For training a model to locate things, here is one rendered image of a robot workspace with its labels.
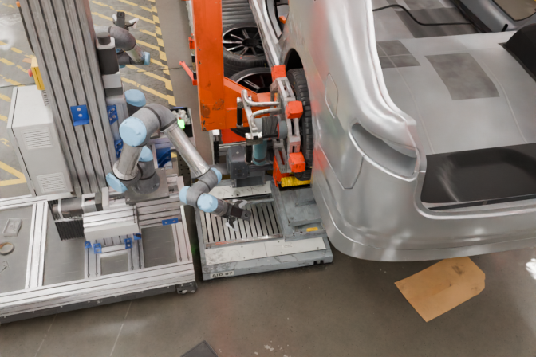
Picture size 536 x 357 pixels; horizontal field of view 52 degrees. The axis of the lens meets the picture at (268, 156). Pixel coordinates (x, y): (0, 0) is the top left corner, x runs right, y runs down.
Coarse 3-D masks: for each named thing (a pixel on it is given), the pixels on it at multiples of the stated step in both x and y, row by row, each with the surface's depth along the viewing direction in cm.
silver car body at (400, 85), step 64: (256, 0) 426; (320, 0) 255; (384, 0) 428; (448, 0) 464; (320, 64) 253; (384, 64) 339; (448, 64) 340; (512, 64) 343; (320, 128) 265; (384, 128) 205; (448, 128) 308; (512, 128) 312; (320, 192) 278; (384, 192) 220; (448, 192) 276; (512, 192) 284; (384, 256) 255; (448, 256) 258
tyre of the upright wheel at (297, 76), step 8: (288, 72) 318; (296, 72) 307; (304, 72) 307; (296, 80) 301; (304, 80) 299; (296, 88) 302; (304, 88) 295; (304, 96) 293; (304, 104) 291; (304, 112) 291; (304, 120) 291; (304, 128) 293; (312, 128) 291; (304, 136) 295; (312, 136) 291; (304, 144) 297; (312, 144) 293; (304, 152) 299; (312, 152) 295; (312, 160) 298; (296, 176) 327; (304, 176) 310
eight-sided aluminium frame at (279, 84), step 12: (276, 84) 313; (288, 84) 306; (288, 120) 294; (288, 132) 295; (276, 144) 344; (288, 144) 297; (300, 144) 296; (276, 156) 340; (288, 156) 302; (288, 168) 307
